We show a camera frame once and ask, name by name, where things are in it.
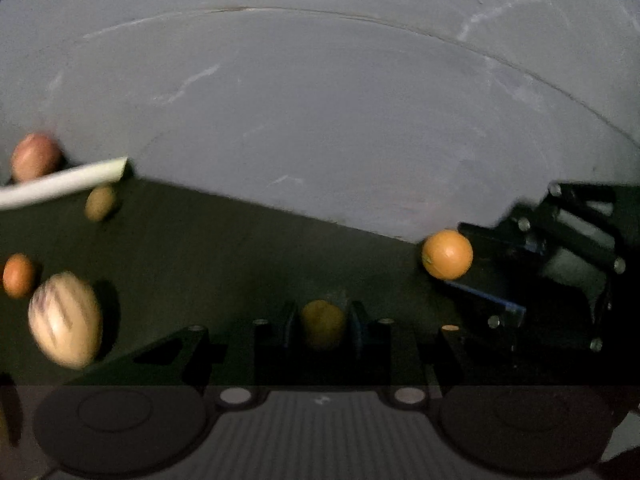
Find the white leek stalk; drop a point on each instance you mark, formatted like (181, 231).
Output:
(60, 184)

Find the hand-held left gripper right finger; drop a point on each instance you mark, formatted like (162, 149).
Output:
(358, 330)

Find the small yellow citrus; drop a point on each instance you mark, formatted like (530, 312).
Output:
(323, 324)

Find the small brown kiwi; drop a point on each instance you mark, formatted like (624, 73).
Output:
(100, 203)

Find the striped pepino melon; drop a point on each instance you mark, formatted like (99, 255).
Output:
(65, 320)

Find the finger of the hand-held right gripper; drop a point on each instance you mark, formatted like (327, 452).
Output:
(537, 237)
(500, 305)

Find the small orange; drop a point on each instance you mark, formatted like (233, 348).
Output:
(18, 275)

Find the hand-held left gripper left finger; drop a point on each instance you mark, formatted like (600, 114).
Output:
(289, 327)

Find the pink apple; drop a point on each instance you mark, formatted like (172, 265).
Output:
(34, 156)

